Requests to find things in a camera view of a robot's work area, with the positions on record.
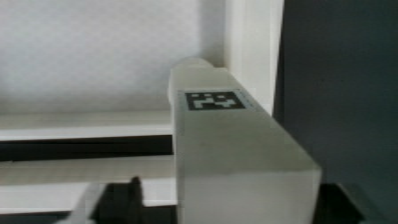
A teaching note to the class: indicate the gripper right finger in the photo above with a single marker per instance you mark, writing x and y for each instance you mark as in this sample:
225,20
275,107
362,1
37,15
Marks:
367,208

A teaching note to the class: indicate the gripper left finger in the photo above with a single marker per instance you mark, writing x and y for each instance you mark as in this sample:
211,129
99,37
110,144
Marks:
81,215

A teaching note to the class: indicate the white leg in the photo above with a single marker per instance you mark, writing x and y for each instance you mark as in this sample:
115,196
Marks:
246,172

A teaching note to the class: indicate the white desk top tray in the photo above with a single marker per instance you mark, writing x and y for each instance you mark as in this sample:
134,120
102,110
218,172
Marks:
88,53

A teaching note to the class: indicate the white U-shaped fence wall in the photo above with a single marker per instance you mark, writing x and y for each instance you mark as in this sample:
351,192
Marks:
44,184

